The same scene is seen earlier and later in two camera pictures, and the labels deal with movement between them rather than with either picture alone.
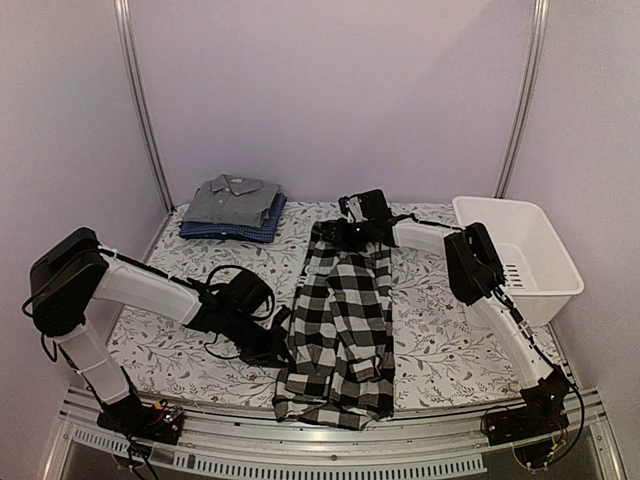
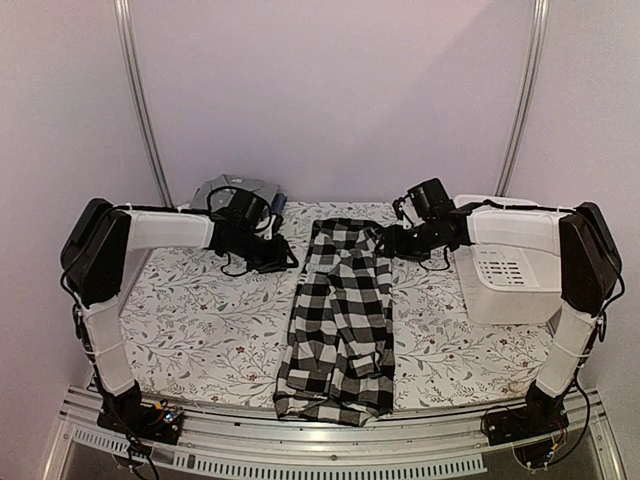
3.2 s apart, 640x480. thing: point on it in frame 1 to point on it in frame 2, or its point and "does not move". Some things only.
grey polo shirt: [233, 201] does not move
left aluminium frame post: [125, 24] does not move
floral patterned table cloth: [444, 357] does not move
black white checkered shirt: [339, 367] does not move
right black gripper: [340, 236] to [394, 244]
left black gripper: [275, 346] to [278, 259]
